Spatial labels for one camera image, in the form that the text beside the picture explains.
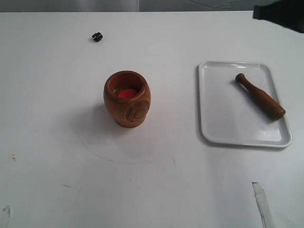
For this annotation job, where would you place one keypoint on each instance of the clear tape strip left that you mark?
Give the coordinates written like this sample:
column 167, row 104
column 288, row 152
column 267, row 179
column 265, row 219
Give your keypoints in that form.
column 5, row 216

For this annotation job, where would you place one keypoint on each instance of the wooden mortar cup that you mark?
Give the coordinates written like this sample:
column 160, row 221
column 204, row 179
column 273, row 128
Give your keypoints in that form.
column 128, row 113

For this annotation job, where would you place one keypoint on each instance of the clear tape strip right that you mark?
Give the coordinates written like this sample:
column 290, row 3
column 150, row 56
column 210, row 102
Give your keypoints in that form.
column 263, row 206

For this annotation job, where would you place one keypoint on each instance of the white rectangular plastic tray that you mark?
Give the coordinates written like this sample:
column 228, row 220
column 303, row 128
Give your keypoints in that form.
column 228, row 115

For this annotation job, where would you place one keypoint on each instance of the dark wooden pestle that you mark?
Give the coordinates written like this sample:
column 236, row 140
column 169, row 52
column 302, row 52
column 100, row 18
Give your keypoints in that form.
column 264, row 101

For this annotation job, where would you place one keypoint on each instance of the clear tape strip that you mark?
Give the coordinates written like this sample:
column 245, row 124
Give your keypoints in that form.
column 263, row 206
column 5, row 216

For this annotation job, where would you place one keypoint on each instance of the red object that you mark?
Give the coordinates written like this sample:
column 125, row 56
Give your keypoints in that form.
column 127, row 93

